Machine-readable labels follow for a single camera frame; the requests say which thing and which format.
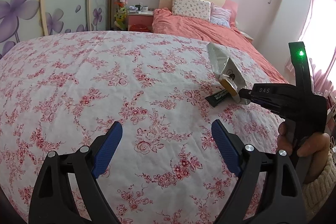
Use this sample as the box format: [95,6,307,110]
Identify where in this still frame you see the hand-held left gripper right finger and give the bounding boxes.
[211,119,307,224]

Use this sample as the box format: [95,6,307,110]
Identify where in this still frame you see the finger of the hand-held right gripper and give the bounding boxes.
[240,88,263,105]

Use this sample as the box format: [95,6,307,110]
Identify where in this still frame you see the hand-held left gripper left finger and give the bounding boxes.
[28,121,123,224]

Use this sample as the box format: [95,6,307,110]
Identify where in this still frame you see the silver foil packet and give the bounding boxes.
[207,42,252,105]

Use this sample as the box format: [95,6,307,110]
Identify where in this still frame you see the person's right forearm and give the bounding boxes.
[301,151,336,211]

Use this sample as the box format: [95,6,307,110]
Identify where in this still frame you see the person's right hand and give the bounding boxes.
[278,122,331,184]

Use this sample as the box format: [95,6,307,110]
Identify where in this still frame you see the dark green sachet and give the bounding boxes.
[205,89,231,108]

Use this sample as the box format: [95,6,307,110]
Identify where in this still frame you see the floral pink bedsheet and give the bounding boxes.
[0,30,305,224]

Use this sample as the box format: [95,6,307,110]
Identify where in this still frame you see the salmon duvet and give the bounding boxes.
[152,8,289,84]

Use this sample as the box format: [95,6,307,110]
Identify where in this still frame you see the striped pink pillow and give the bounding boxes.
[210,5,233,28]

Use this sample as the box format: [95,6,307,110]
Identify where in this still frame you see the floral white pillow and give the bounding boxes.
[172,0,212,22]

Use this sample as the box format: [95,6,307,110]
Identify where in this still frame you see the pink nightstand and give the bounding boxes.
[128,11,154,31]

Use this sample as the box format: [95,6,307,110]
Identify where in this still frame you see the green plush toy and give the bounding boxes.
[115,7,128,29]

